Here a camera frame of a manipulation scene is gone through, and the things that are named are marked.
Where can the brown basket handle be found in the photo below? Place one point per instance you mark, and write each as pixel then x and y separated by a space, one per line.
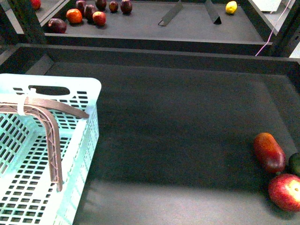
pixel 40 109

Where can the light blue plastic basket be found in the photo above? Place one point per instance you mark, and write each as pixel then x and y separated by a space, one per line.
pixel 27 195

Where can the red yellow apple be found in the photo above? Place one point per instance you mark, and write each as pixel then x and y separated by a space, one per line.
pixel 99 18

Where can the dark red apple right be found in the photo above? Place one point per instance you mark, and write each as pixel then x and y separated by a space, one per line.
pixel 126 6

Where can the small dark red apple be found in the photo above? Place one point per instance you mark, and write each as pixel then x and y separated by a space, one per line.
pixel 113 6

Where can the dark apple upper back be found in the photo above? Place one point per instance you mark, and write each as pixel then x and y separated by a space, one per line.
pixel 101 5

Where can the dark red apple middle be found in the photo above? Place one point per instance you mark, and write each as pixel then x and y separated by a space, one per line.
pixel 89 10

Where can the dark red apple back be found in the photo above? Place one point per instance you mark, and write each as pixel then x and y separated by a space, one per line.
pixel 80 5

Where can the dark red apple front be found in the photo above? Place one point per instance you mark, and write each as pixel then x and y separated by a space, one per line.
pixel 56 25

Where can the red apple left tray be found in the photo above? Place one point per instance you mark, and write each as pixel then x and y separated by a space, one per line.
pixel 36 4

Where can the left black shelf divider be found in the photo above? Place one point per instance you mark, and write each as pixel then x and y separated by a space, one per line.
pixel 171 14

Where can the black shelf divider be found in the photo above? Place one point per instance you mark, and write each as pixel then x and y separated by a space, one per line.
pixel 214 16
pixel 171 14

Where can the right black shelf divider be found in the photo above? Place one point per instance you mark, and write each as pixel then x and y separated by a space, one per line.
pixel 214 16

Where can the orange fruit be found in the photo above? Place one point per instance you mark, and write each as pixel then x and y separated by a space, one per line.
pixel 74 16

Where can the white zip tie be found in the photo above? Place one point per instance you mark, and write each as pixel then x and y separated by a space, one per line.
pixel 21 101

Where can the elongated red mango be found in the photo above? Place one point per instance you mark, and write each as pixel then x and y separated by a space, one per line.
pixel 269 153

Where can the yellow lemon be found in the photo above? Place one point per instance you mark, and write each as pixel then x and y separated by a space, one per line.
pixel 231 7

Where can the dark green avocado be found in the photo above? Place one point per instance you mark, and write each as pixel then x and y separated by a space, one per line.
pixel 294 164

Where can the dark metal shelf post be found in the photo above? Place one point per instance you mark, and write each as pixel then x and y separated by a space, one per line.
pixel 28 21

